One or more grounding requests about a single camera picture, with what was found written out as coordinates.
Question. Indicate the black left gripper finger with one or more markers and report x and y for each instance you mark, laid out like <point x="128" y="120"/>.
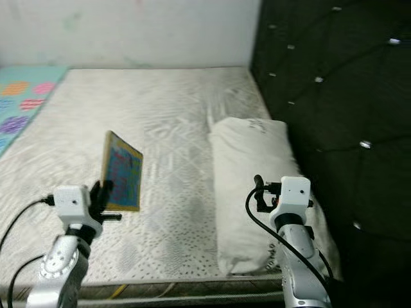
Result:
<point x="101" y="194"/>

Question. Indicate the white printed pillow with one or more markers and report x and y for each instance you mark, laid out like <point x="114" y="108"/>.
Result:
<point x="250" y="179"/>

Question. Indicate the blue yellow children's book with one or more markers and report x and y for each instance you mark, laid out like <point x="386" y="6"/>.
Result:
<point x="125" y="173"/>

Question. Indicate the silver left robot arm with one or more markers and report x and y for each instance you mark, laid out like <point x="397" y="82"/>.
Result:
<point x="61" y="276"/>

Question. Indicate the quilted grey mattress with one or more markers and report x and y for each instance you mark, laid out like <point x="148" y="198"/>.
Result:
<point x="154" y="115"/>

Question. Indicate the teal patchwork polka dot blanket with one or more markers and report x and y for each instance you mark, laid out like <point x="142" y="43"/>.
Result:
<point x="19" y="96"/>

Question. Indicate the black tufted headboard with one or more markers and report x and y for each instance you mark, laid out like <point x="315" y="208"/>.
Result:
<point x="347" y="77"/>

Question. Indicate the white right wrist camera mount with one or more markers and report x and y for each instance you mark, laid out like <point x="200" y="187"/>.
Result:
<point x="292" y="194"/>

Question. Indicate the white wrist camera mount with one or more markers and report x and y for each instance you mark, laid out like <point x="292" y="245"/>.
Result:
<point x="292" y="194"/>
<point x="69" y="202"/>

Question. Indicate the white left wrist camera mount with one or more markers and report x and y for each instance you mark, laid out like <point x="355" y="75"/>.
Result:
<point x="69" y="202"/>

